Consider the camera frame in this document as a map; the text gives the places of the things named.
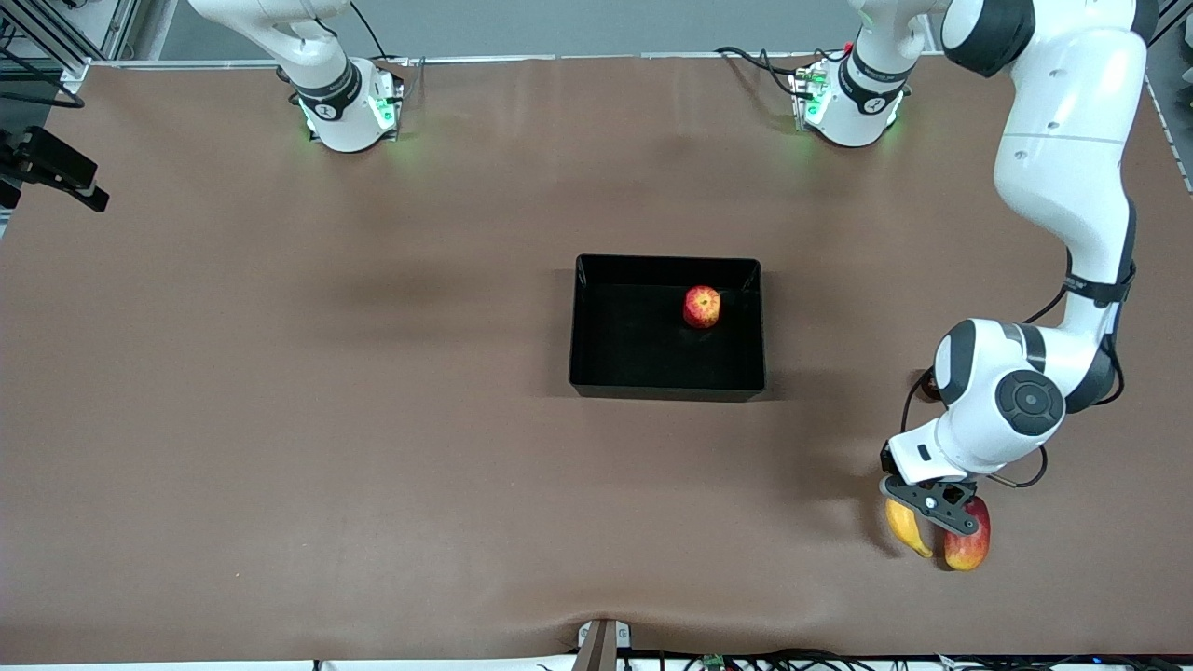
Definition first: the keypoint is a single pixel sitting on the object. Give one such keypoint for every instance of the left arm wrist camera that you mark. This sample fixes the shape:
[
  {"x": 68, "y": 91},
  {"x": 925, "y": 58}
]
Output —
[{"x": 946, "y": 514}]

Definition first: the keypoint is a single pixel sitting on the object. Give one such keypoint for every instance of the black plastic box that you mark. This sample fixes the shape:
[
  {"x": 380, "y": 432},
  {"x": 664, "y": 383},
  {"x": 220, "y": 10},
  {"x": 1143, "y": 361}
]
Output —
[{"x": 634, "y": 354}]

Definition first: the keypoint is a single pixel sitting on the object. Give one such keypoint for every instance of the yellow banana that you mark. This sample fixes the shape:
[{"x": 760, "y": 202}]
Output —
[{"x": 906, "y": 531}]

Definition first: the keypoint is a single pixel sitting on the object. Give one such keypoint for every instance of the brown table mat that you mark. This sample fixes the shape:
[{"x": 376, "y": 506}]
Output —
[{"x": 280, "y": 466}]

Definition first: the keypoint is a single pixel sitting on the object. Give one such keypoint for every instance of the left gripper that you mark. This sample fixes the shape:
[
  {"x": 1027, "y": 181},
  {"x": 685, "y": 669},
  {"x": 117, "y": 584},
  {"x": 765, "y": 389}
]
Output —
[{"x": 885, "y": 460}]

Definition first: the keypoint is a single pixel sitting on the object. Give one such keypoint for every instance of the dark purple plum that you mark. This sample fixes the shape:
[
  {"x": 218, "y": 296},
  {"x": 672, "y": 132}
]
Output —
[{"x": 927, "y": 387}]

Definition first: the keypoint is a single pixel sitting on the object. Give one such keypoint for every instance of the red yellow mango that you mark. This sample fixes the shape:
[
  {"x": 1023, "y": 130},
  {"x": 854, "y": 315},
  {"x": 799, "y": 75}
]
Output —
[{"x": 969, "y": 550}]

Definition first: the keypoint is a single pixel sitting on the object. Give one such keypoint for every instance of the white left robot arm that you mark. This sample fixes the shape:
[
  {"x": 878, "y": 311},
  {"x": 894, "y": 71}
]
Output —
[{"x": 1062, "y": 168}]

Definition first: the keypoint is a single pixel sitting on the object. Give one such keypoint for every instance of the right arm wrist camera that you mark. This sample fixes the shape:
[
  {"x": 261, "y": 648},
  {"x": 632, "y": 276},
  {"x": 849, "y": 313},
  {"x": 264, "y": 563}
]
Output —
[{"x": 61, "y": 168}]

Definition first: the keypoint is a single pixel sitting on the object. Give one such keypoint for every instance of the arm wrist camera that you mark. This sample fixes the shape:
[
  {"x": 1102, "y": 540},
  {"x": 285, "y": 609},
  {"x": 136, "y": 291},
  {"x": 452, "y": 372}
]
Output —
[
  {"x": 946, "y": 514},
  {"x": 61, "y": 168}
]

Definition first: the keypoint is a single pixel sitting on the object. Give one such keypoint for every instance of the camera mount post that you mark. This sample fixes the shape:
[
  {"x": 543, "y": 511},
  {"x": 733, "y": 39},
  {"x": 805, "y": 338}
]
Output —
[{"x": 601, "y": 648}]

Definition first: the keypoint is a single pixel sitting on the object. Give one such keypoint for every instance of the aluminium frame profile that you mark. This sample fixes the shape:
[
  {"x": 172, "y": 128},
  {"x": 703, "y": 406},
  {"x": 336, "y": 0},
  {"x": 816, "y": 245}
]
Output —
[
  {"x": 1142, "y": 47},
  {"x": 70, "y": 56}
]

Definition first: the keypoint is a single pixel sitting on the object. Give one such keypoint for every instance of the small red yellow apple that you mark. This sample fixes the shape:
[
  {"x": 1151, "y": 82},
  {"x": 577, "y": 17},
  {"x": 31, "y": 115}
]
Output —
[{"x": 702, "y": 308}]

